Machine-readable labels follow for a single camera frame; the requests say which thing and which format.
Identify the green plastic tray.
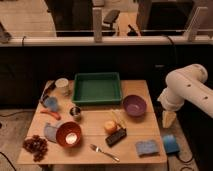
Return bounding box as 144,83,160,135
72,72,122,106

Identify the blue sponge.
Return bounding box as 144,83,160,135
135,140,159,157

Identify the orange carrot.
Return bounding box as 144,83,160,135
40,109,61,120

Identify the wooden table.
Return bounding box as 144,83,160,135
17,80,167,165

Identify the black rectangular block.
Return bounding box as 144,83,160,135
105,128,127,147

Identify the purple bowl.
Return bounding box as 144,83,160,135
123,95,147,117

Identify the black office chair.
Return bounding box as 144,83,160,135
102,10,120,36

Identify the blue cloth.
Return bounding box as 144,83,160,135
44,122,61,143

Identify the metal cup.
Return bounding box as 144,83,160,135
70,106,82,121

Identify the yellow banana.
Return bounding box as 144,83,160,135
111,110,126,129

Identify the silver fork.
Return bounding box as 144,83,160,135
90,144,120,162

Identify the blue small cup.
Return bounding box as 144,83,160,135
44,97,59,112

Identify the white horizontal rail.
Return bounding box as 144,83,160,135
0,36,213,47

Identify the orange fruit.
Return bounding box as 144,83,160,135
104,120,117,134

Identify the red bowl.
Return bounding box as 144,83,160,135
56,121,82,147

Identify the bunch of dark grapes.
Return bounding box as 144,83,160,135
22,135,48,162

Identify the blue cylinder on floor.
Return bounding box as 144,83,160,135
163,135,180,154

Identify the white cup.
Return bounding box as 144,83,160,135
55,78,69,95

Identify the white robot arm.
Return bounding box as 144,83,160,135
157,64,213,128

